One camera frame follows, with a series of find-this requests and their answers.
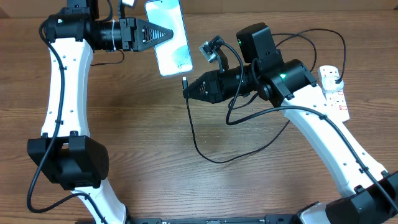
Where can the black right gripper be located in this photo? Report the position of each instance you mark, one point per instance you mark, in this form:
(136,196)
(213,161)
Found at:
(212,81)

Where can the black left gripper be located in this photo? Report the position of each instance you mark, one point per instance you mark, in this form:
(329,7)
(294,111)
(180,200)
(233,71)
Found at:
(139,41)

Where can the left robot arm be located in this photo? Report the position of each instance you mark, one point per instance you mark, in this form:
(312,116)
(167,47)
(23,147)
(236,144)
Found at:
(65,152)

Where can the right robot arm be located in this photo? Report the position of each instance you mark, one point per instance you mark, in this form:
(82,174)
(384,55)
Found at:
(368,192)

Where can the white charger plug adapter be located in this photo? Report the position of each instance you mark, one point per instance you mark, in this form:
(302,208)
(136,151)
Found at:
(331,84)

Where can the white power strip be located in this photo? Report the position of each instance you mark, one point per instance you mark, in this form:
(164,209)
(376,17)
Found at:
(336,100)

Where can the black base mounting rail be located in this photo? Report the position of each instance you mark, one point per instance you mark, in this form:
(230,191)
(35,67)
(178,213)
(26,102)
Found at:
(214,221)

